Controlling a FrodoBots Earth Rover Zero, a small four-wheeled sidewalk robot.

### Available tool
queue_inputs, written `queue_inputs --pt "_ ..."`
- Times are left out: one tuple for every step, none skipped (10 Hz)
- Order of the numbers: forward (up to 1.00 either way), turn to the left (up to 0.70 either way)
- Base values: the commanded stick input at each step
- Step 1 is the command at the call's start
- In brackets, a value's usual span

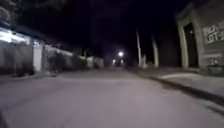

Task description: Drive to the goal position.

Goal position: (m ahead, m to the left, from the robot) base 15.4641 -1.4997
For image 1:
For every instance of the grey asphalt road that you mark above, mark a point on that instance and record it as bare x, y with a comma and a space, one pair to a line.
100, 103

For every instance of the grey pavement strip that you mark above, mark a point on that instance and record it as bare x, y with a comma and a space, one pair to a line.
20, 77

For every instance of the grey wall with white lettering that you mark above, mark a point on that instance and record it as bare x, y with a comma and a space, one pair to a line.
203, 43

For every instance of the pale pole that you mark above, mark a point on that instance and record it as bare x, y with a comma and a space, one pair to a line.
138, 50
155, 52

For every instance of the white boundary wall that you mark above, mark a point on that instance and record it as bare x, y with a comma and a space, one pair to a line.
23, 55

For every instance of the pale concrete sidewalk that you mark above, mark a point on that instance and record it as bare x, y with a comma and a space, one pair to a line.
190, 81

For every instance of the small street lamp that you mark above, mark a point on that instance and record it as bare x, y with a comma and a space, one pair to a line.
120, 53

